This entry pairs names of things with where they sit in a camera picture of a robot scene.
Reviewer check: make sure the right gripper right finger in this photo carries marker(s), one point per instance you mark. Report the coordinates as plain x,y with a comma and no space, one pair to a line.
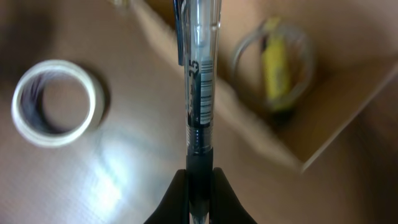
225,207

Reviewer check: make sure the black clear ballpoint pen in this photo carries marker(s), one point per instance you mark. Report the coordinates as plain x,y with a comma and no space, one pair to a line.
197,25

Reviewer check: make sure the white tape roll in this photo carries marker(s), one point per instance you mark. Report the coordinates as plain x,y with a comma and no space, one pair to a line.
56,102

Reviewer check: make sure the brown cardboard box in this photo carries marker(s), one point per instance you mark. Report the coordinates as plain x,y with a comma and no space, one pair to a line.
341,54

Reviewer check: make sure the clear tape roll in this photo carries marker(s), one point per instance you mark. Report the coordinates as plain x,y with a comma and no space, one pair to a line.
301,58

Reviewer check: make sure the yellow highlighter marker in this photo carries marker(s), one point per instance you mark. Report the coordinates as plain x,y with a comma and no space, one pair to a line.
276,73

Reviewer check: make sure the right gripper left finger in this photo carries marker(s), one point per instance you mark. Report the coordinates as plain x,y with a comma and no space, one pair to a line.
174,206

